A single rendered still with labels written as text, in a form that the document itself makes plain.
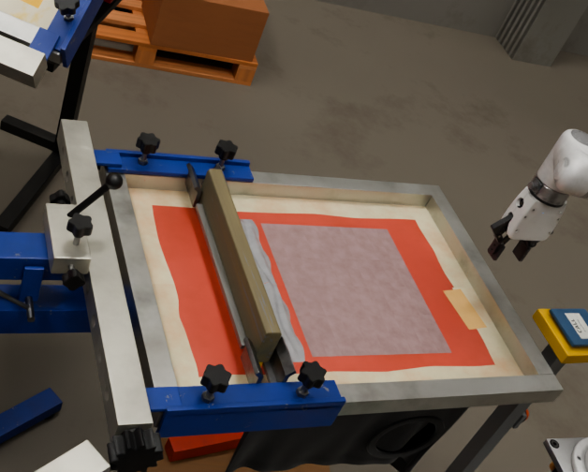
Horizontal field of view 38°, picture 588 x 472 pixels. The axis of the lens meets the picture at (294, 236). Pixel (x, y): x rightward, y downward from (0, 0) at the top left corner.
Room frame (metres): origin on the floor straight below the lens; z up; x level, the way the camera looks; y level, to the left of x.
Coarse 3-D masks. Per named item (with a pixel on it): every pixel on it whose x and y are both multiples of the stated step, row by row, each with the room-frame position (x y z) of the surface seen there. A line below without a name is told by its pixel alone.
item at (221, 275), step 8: (200, 208) 1.26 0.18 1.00; (200, 216) 1.24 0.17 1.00; (200, 224) 1.22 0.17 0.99; (208, 224) 1.22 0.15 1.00; (208, 232) 1.20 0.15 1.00; (208, 240) 1.18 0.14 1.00; (208, 248) 1.17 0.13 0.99; (216, 248) 1.17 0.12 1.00; (216, 256) 1.15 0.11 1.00; (216, 264) 1.13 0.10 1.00; (216, 272) 1.12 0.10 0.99; (224, 272) 1.12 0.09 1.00; (224, 280) 1.10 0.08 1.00; (224, 288) 1.08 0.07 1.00; (224, 296) 1.07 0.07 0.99; (232, 296) 1.07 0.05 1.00; (232, 304) 1.06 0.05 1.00; (232, 312) 1.04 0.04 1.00; (232, 320) 1.02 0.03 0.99; (240, 320) 1.03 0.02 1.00; (240, 328) 1.01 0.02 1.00; (240, 336) 0.99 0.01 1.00; (240, 344) 0.98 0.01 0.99
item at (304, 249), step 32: (160, 224) 1.21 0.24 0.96; (192, 224) 1.25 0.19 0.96; (256, 224) 1.34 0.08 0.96; (288, 224) 1.38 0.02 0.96; (320, 224) 1.43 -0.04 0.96; (352, 224) 1.48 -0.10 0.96; (384, 224) 1.53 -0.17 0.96; (416, 224) 1.58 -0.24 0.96; (192, 256) 1.17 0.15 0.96; (288, 256) 1.29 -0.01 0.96; (320, 256) 1.33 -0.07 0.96; (352, 256) 1.37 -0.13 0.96; (384, 256) 1.42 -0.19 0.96; (416, 256) 1.47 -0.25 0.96
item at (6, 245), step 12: (0, 240) 0.92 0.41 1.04; (12, 240) 0.93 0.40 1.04; (24, 240) 0.94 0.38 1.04; (36, 240) 0.95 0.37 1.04; (0, 252) 0.90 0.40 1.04; (12, 252) 0.91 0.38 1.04; (24, 252) 0.92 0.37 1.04; (36, 252) 0.93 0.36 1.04; (0, 264) 0.89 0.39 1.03; (12, 264) 0.90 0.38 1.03; (24, 264) 0.91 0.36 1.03; (36, 264) 0.92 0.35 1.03; (48, 264) 0.93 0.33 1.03; (0, 276) 0.89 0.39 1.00; (12, 276) 0.90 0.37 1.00; (48, 276) 0.93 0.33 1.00; (60, 276) 0.94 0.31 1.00
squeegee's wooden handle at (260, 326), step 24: (216, 192) 1.24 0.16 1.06; (216, 216) 1.21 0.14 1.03; (216, 240) 1.18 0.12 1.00; (240, 240) 1.14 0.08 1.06; (240, 264) 1.09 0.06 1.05; (240, 288) 1.07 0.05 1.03; (264, 288) 1.06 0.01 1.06; (240, 312) 1.04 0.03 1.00; (264, 312) 1.00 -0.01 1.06; (264, 336) 0.96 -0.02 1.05; (264, 360) 0.97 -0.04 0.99
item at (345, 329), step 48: (192, 288) 1.09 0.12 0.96; (288, 288) 1.20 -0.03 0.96; (336, 288) 1.26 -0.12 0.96; (384, 288) 1.32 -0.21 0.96; (432, 288) 1.39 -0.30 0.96; (192, 336) 0.99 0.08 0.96; (336, 336) 1.14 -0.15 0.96; (384, 336) 1.19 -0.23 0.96; (432, 336) 1.25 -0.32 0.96; (480, 336) 1.31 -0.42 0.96
